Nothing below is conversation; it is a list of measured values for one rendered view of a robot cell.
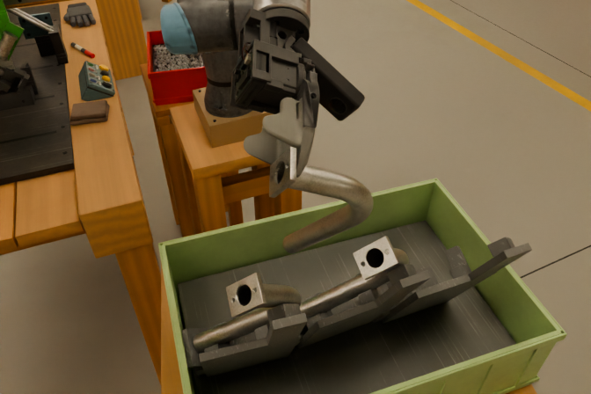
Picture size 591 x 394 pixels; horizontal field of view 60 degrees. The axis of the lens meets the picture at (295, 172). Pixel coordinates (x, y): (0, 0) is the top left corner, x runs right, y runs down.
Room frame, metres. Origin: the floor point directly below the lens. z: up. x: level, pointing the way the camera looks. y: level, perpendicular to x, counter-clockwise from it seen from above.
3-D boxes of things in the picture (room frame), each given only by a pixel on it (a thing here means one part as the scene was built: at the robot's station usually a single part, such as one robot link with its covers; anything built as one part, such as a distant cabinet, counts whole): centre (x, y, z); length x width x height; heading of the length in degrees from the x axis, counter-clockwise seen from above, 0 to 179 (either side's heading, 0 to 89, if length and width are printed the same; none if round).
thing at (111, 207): (1.53, 0.69, 0.82); 1.50 x 0.14 x 0.15; 21
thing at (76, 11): (1.86, 0.83, 0.91); 0.20 x 0.11 x 0.03; 25
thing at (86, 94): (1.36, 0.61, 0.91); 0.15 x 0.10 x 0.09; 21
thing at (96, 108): (1.20, 0.58, 0.91); 0.10 x 0.08 x 0.03; 101
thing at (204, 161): (1.23, 0.18, 0.83); 0.32 x 0.32 x 0.04; 22
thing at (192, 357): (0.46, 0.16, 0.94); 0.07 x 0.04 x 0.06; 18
